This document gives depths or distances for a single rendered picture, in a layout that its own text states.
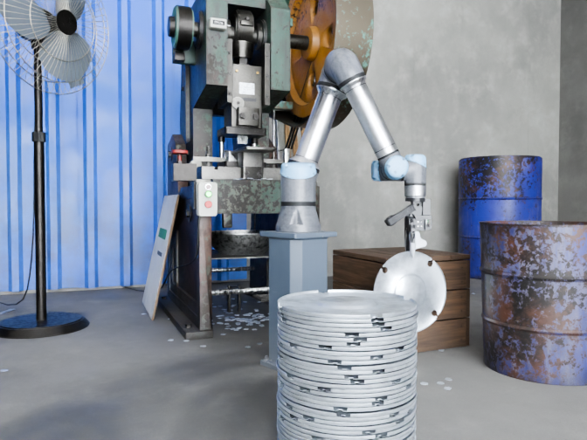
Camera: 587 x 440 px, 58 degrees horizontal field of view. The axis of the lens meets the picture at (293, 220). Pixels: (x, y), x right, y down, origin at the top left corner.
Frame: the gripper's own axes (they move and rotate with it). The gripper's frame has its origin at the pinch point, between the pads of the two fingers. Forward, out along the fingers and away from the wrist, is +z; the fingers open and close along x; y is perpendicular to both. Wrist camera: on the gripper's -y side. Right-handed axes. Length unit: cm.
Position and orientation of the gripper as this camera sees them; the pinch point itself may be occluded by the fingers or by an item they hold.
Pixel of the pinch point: (409, 253)
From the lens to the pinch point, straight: 194.9
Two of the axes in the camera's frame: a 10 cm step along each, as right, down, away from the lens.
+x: -0.2, -0.2, 10.0
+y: 10.0, 0.0, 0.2
